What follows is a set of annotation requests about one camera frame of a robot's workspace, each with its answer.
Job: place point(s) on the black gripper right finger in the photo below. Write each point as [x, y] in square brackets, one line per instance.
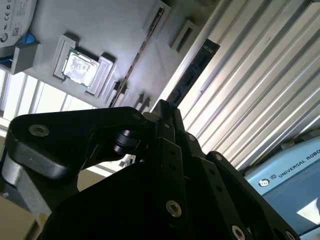
[225, 190]

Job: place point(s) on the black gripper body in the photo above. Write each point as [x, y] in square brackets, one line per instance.
[112, 212]

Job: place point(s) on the blue RAM stick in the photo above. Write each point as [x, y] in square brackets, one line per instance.
[200, 62]

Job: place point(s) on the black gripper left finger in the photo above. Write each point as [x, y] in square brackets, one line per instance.
[75, 125]

